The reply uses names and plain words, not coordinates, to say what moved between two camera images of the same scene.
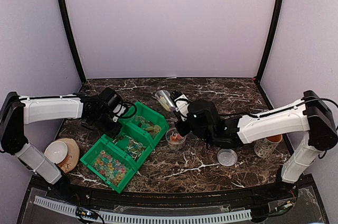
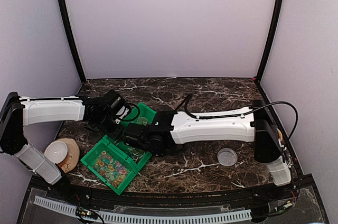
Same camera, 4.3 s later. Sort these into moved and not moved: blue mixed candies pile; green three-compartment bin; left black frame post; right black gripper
Moved: right black gripper
Not moved: left black frame post; blue mixed candies pile; green three-compartment bin
